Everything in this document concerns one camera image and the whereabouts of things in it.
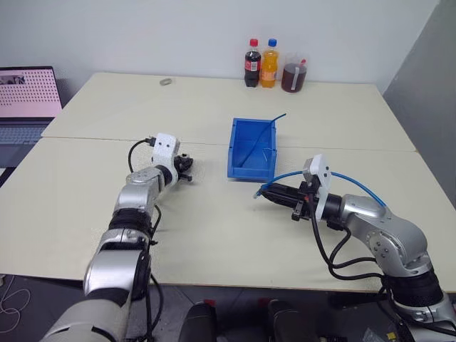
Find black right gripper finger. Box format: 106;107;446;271
261;183;302;197
265;194;301;209

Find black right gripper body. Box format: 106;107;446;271
290;180;319;222

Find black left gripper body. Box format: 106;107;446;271
173;153;189;181

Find long blue network cable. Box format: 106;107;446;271
252;170;388;208

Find blue plastic bin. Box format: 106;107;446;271
225;117;279;183

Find clear jar dark liquid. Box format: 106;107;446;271
281;52;309;94

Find cola bottle red cap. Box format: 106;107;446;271
244;38;262;88

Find orange soda bottle blue cap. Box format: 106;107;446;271
260;38;279;89

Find open grey laptop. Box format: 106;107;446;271
0;66;64;168

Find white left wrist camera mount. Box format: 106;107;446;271
151;133;181;187

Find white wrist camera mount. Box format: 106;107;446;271
151;133;181;187
302;153;334;222

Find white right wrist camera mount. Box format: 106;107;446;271
302;153;334;222

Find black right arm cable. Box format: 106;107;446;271
306;185;390;282

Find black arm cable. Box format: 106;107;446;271
306;185;390;282
127;137;165;339

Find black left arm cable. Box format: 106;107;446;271
127;137;165;339

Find short blue network cable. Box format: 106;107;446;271
237;113;287;167

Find thin white floor cable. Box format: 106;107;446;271
0;276;32;333

